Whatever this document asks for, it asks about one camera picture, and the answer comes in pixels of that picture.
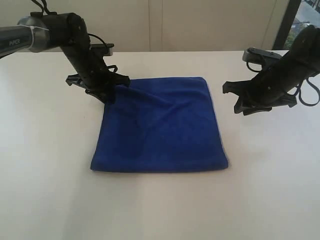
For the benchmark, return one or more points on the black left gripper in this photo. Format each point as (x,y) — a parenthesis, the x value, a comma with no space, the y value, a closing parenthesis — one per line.
(92,74)

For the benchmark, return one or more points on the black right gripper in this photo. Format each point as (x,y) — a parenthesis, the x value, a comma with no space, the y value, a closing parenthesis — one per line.
(299,63)

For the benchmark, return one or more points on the blue towel with white label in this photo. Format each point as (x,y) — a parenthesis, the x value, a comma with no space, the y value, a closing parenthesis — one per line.
(160,125)

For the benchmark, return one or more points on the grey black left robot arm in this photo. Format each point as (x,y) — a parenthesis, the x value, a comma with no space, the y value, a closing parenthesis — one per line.
(38,33)

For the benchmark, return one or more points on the black wrist camera on left gripper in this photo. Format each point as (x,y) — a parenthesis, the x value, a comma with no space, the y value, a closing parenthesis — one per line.
(102,50)

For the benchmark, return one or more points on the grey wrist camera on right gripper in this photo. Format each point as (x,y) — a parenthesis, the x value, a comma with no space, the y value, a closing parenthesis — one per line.
(260,57)

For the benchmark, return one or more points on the black window frame post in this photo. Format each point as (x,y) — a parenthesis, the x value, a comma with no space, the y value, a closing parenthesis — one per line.
(286,23)

